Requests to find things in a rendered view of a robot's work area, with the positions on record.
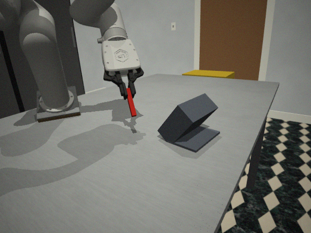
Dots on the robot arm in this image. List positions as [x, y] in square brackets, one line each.
[37, 37]

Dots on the red rectangular peg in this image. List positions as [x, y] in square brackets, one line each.
[131, 103]

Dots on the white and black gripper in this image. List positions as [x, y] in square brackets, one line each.
[120, 59]

